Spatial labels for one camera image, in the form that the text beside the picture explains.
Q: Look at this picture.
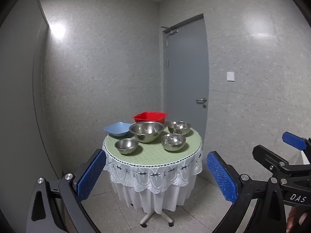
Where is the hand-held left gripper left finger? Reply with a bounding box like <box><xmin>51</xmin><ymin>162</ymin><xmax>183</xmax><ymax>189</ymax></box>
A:
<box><xmin>25</xmin><ymin>149</ymin><xmax>107</xmax><ymax>233</ymax></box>

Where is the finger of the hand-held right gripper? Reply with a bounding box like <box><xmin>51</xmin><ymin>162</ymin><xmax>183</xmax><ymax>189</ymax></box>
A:
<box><xmin>282</xmin><ymin>131</ymin><xmax>311</xmax><ymax>151</ymax></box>
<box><xmin>252</xmin><ymin>145</ymin><xmax>311</xmax><ymax>179</ymax></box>

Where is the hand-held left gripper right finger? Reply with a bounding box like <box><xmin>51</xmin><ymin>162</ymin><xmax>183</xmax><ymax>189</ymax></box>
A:
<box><xmin>206</xmin><ymin>150</ymin><xmax>287</xmax><ymax>233</ymax></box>

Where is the small steel bowl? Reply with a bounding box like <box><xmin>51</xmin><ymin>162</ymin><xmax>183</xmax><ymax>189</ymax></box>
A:
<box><xmin>114</xmin><ymin>138</ymin><xmax>139</xmax><ymax>155</ymax></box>

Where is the medium steel bowl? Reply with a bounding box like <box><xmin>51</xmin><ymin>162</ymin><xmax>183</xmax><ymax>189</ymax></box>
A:
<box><xmin>160</xmin><ymin>133</ymin><xmax>186</xmax><ymax>152</ymax></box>

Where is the ribbed steel bowl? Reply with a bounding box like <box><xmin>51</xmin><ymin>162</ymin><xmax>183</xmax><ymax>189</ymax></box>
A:
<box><xmin>168</xmin><ymin>121</ymin><xmax>191</xmax><ymax>136</ymax></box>

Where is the large steel bowl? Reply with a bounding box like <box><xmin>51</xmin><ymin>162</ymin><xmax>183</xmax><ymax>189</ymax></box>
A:
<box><xmin>129</xmin><ymin>121</ymin><xmax>166</xmax><ymax>143</ymax></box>

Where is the red plastic basin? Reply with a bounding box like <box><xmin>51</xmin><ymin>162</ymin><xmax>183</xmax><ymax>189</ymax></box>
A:
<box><xmin>132</xmin><ymin>112</ymin><xmax>168</xmax><ymax>124</ymax></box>

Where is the person's right hand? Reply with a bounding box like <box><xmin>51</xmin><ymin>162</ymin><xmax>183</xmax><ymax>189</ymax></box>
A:
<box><xmin>286</xmin><ymin>205</ymin><xmax>311</xmax><ymax>233</ymax></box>

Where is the white table base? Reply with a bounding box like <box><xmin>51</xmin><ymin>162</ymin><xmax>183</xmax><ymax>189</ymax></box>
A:
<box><xmin>140</xmin><ymin>210</ymin><xmax>174</xmax><ymax>228</ymax></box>

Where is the grey door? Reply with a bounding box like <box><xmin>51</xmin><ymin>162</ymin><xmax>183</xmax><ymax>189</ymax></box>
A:
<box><xmin>160</xmin><ymin>14</ymin><xmax>210</xmax><ymax>140</ymax></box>

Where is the metal door closer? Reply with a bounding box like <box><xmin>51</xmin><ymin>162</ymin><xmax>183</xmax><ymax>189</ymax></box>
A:
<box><xmin>161</xmin><ymin>26</ymin><xmax>178</xmax><ymax>35</ymax></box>

